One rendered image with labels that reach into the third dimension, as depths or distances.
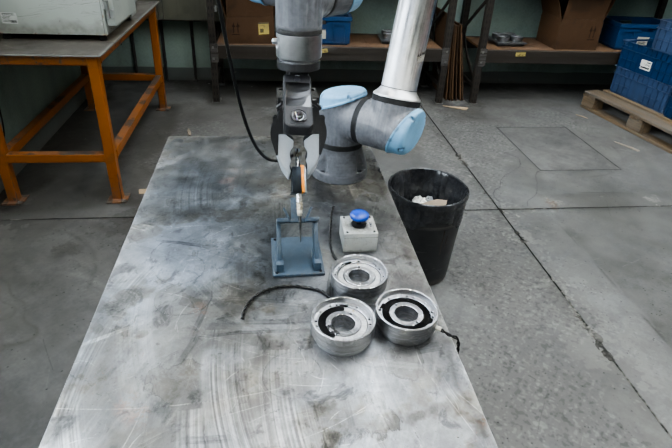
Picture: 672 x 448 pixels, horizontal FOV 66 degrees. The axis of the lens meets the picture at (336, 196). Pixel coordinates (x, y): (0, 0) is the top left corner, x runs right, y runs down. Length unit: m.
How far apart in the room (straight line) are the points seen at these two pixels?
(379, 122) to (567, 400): 1.23
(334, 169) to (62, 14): 1.94
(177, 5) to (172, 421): 4.00
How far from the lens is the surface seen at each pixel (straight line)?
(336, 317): 0.89
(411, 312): 0.93
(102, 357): 0.91
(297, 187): 0.92
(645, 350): 2.38
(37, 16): 2.99
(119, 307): 0.99
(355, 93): 1.27
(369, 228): 1.08
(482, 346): 2.11
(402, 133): 1.20
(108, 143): 2.85
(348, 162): 1.32
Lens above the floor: 1.42
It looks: 29 degrees down
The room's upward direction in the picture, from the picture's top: 3 degrees clockwise
